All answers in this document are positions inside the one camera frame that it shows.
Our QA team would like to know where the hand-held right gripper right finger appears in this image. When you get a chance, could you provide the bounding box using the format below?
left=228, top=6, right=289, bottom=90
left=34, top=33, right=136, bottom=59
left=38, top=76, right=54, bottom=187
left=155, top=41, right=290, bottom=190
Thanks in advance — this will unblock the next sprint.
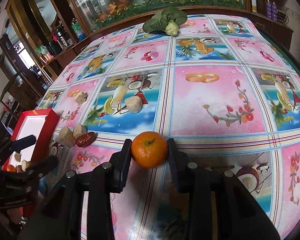
left=167, top=138, right=280, bottom=240

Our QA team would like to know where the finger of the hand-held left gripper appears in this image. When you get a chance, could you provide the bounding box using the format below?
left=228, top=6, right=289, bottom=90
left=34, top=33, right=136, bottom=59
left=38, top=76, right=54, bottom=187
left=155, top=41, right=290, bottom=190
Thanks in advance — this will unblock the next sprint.
left=5, top=134, right=37, bottom=155
left=25, top=155, right=59, bottom=178

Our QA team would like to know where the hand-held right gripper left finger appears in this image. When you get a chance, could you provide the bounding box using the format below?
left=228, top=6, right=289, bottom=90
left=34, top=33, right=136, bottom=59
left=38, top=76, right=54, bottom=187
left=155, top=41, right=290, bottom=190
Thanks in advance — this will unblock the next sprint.
left=17, top=139, right=132, bottom=240

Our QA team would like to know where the red gift box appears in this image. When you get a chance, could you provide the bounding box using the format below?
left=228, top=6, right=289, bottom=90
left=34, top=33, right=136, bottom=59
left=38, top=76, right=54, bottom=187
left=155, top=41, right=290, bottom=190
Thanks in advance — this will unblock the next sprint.
left=9, top=109, right=60, bottom=172

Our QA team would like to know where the dried red date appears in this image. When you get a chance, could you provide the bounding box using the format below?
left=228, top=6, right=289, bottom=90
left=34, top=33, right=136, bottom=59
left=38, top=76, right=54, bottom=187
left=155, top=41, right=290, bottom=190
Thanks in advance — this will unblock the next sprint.
left=75, top=131, right=98, bottom=147

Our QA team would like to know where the wooden chair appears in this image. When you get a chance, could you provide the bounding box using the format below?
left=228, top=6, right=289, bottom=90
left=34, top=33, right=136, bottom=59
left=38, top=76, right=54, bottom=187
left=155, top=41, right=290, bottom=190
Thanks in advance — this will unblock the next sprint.
left=0, top=74, right=23, bottom=105

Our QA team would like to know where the black and silver thermos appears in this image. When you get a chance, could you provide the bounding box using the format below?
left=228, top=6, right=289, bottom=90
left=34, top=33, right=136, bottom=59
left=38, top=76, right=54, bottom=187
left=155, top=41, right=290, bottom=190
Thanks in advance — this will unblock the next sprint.
left=54, top=27, right=68, bottom=50

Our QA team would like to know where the green label water bottle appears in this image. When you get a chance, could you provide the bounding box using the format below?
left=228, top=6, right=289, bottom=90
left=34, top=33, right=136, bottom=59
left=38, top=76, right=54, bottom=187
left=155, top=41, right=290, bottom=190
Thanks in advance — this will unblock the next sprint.
left=71, top=19, right=85, bottom=40

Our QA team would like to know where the green bok choy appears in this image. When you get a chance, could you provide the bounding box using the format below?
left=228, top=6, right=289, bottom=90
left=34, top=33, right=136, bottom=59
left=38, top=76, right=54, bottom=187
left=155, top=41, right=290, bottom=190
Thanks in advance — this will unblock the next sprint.
left=142, top=7, right=188, bottom=37

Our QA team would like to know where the black cable bundle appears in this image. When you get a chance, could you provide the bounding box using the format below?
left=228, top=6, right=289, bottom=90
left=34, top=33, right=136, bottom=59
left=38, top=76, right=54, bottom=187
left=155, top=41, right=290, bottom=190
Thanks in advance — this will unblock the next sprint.
left=277, top=9, right=289, bottom=23

